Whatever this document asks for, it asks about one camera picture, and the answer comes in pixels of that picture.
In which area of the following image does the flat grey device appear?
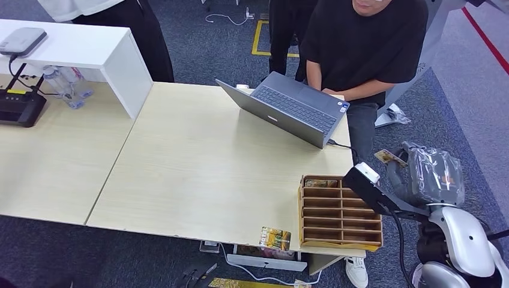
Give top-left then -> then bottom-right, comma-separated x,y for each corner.
0,26 -> 48,58

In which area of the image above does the wooden card organizer box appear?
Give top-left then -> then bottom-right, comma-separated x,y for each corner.
298,175 -> 385,253

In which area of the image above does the white power strip cable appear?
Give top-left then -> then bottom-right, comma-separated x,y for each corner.
220,243 -> 324,287

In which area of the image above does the gold patterned sheet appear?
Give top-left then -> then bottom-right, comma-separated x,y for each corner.
207,277 -> 313,288

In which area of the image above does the person at laptop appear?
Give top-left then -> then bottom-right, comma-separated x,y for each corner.
299,0 -> 429,166

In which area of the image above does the black device on floor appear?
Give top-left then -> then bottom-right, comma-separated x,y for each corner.
176,262 -> 218,288

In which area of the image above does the small clear plastic box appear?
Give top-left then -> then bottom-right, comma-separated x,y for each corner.
199,240 -> 221,254

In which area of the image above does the black laptop power cable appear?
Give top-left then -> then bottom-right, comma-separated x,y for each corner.
327,139 -> 360,161

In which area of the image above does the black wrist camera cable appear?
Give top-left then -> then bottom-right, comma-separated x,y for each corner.
387,209 -> 412,288

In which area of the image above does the person's white shoe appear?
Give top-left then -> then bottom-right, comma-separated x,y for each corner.
345,256 -> 369,288

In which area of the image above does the white display stand panel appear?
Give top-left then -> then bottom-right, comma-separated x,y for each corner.
374,0 -> 467,128

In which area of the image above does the black router with antennas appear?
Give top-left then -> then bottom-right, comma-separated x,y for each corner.
0,62 -> 48,128

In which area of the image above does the standing person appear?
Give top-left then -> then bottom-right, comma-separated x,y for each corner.
262,0 -> 319,83
37,0 -> 176,83

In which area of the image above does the clear plastic bag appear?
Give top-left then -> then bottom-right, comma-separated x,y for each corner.
385,104 -> 412,125

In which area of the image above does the black round base stand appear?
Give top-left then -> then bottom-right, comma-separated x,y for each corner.
486,229 -> 509,242

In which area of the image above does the white cable on floor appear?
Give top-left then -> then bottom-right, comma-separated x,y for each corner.
205,13 -> 250,26

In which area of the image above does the white desk riser shelf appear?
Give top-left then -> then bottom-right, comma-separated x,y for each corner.
0,19 -> 154,120

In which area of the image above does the thin black device cable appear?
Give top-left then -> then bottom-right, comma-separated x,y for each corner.
8,55 -> 59,97

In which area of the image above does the brown patterned card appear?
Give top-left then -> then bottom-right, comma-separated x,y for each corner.
304,179 -> 339,189

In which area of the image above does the yellow green hotel card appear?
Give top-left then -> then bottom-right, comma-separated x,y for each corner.
259,226 -> 292,251

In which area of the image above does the yellow hotel key card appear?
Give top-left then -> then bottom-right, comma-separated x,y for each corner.
374,149 -> 409,169

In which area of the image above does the grey open laptop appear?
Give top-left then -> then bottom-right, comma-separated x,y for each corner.
215,71 -> 352,150

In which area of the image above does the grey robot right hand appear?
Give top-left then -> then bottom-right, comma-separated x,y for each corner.
387,141 -> 466,208

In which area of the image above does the white power strip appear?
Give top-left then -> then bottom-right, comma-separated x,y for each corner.
226,253 -> 308,272

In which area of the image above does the red floor tape line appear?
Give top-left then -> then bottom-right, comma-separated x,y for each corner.
460,6 -> 509,76

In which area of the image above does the clear plastic water bottle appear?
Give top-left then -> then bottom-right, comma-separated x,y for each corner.
42,65 -> 85,110
63,66 -> 95,100

